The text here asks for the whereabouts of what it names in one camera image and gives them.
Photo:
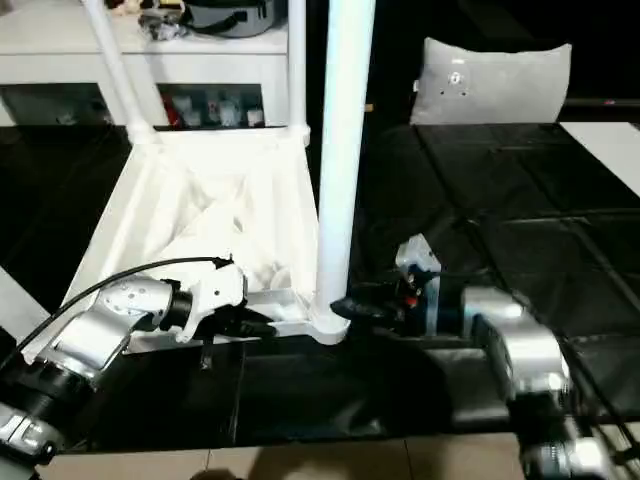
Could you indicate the white plastic table top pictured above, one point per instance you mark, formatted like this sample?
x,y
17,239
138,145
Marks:
x,y
200,190

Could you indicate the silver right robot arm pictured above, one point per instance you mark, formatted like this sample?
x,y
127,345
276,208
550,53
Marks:
x,y
520,340

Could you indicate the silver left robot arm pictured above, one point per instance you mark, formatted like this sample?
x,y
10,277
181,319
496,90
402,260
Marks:
x,y
100,330

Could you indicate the black work mat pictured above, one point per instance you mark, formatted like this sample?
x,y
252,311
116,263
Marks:
x,y
530,220

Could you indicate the grey pillow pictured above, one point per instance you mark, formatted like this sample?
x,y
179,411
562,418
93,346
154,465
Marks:
x,y
490,80

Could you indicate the white flat board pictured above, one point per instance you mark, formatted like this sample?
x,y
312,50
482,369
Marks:
x,y
610,150

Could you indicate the grey black bag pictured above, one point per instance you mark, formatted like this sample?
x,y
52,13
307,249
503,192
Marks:
x,y
230,15

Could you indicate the white cabinet with glass doors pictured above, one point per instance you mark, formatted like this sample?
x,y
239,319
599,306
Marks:
x,y
60,45

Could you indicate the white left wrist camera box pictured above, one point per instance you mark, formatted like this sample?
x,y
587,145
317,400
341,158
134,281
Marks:
x,y
215,290

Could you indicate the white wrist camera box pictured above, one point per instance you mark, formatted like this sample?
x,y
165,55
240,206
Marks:
x,y
215,290
420,260

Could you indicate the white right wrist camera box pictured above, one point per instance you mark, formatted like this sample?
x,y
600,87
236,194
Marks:
x,y
420,260

